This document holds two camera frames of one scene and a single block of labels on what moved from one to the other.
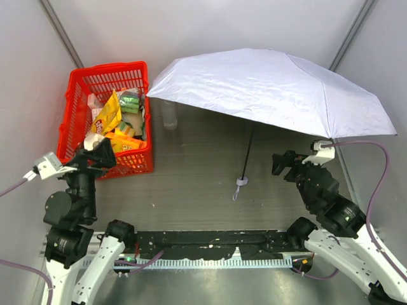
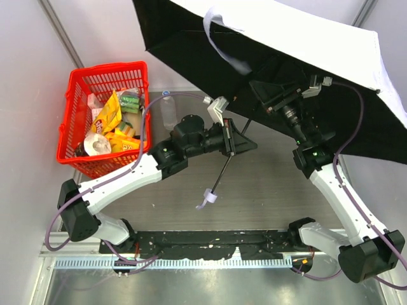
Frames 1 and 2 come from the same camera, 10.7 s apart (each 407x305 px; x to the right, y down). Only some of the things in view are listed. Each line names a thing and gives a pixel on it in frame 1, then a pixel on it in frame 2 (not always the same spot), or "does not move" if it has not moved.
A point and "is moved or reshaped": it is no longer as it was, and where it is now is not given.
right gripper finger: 280,165 -> 267,91
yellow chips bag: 110,116 does not move
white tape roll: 91,140 does not move
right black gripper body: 292,166 -> 283,101
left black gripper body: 90,162 -> 227,136
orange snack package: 120,142 does not move
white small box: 95,104 does not move
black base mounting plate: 255,244 does not move
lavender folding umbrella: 271,88 is moved or reshaped
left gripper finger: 103,151 -> 241,143
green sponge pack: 129,101 does not move
